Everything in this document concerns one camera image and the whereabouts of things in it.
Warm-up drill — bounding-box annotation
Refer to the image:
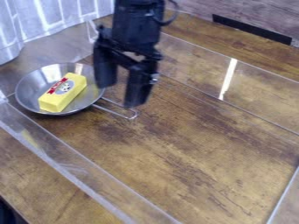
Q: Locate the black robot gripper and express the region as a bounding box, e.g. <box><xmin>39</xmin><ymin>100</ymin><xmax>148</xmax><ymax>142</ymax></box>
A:
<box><xmin>93</xmin><ymin>0</ymin><xmax>165</xmax><ymax>109</ymax></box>

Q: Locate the yellow butter block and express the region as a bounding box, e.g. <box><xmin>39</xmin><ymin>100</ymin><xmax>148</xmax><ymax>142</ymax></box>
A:
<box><xmin>38</xmin><ymin>73</ymin><xmax>86</xmax><ymax>113</ymax></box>

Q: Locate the silver frying pan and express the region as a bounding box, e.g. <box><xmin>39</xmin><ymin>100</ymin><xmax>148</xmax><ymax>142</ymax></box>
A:
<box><xmin>14</xmin><ymin>63</ymin><xmax>137</xmax><ymax>120</ymax></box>

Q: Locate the white sheer curtain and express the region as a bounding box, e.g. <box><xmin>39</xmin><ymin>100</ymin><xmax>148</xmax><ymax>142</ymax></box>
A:
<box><xmin>0</xmin><ymin>0</ymin><xmax>114</xmax><ymax>66</ymax></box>

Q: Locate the black strip on table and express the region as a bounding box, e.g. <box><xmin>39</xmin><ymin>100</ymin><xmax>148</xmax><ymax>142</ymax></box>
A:
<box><xmin>212</xmin><ymin>14</ymin><xmax>292</xmax><ymax>46</ymax></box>

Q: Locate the clear acrylic corner bracket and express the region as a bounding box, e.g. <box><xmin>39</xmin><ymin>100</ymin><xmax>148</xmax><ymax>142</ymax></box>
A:
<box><xmin>86</xmin><ymin>20</ymin><xmax>98</xmax><ymax>44</ymax></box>

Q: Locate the clear acrylic back wall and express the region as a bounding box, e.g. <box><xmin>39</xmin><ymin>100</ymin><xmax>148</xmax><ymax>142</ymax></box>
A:
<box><xmin>86</xmin><ymin>12</ymin><xmax>299</xmax><ymax>147</ymax></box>

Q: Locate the clear acrylic wall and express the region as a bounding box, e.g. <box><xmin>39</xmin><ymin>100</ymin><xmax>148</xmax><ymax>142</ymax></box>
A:
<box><xmin>86</xmin><ymin>12</ymin><xmax>299</xmax><ymax>147</ymax></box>
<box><xmin>0</xmin><ymin>91</ymin><xmax>181</xmax><ymax>224</ymax></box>

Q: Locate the clear acrylic front wall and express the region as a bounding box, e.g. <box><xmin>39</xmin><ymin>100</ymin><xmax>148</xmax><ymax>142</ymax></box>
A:
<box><xmin>0</xmin><ymin>91</ymin><xmax>181</xmax><ymax>224</ymax></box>

